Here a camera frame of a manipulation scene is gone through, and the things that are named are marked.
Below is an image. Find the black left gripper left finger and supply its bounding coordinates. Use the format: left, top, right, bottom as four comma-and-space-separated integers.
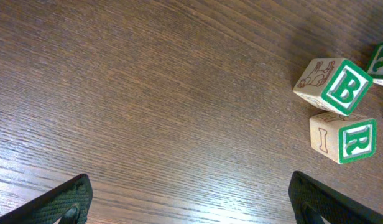
0, 174, 93, 224

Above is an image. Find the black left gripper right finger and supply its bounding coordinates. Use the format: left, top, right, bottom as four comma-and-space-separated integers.
288, 171, 383, 224

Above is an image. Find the wooden block green R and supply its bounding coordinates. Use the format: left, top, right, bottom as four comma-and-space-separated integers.
309, 112, 377, 164

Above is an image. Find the wooden block green B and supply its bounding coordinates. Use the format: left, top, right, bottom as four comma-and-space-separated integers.
293, 58, 373, 116

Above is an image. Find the wooden block green N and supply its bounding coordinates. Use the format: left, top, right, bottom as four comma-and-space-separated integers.
366, 42, 383, 86

